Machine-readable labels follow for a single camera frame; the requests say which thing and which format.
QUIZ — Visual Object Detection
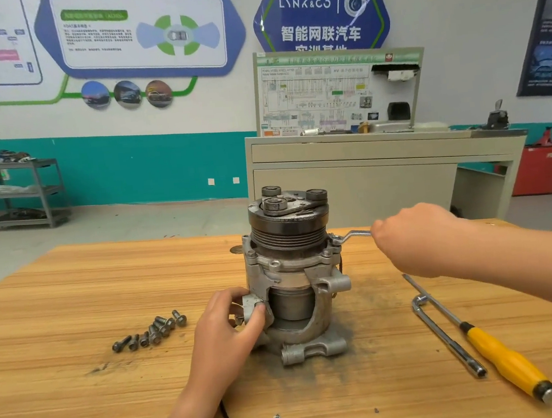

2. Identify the person's right hand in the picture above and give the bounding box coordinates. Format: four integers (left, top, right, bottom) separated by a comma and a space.
368, 195, 483, 286

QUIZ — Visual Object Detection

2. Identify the person's left hand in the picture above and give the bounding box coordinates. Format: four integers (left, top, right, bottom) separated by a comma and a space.
175, 284, 277, 406

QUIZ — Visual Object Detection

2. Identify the silver combination wrench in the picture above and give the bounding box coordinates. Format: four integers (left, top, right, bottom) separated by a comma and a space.
335, 225, 377, 246

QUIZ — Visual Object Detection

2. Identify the grey metal compressor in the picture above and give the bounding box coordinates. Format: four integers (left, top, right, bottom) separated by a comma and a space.
198, 178, 367, 418

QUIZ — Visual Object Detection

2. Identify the person's right forearm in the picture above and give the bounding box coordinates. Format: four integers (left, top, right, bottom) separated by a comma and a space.
455, 211, 552, 335

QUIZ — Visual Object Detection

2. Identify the beige workbench cabinet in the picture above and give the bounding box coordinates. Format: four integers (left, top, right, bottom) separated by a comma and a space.
243, 108, 536, 247

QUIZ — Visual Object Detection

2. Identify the silver L-shaped socket wrench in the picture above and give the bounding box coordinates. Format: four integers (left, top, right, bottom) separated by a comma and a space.
410, 286, 490, 386

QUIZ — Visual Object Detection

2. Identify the red cabinet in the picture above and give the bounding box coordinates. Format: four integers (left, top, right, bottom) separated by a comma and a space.
505, 141, 552, 199

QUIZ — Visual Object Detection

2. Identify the small black device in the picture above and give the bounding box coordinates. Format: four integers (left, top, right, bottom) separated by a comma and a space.
481, 98, 512, 133

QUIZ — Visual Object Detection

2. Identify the white wiring display board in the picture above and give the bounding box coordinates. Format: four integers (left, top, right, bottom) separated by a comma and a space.
250, 34, 434, 147

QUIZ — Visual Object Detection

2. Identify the grey metal shelf cart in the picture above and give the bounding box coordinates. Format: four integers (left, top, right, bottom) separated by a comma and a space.
0, 145, 73, 235

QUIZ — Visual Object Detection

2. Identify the blue rounded infographic panel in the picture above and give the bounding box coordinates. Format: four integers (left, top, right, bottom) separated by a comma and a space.
32, 0, 252, 97

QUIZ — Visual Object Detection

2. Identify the yellow handled screwdriver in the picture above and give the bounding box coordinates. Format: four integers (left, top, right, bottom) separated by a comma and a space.
403, 259, 552, 418

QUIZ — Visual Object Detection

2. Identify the blue hexagon wall sign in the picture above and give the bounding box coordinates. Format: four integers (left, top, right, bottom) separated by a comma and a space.
251, 0, 395, 62

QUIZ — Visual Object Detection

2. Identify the round photo wall decal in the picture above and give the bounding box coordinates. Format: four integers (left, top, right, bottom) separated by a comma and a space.
112, 78, 145, 111
143, 78, 176, 111
80, 79, 113, 113

